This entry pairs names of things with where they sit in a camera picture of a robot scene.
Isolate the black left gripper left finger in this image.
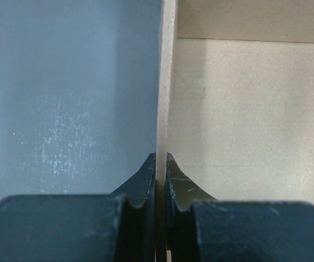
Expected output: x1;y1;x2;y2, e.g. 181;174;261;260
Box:
0;153;156;261

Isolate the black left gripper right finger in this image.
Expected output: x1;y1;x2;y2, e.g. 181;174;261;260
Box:
165;154;314;261

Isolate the brown cardboard box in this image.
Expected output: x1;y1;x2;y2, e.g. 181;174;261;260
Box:
155;0;314;262

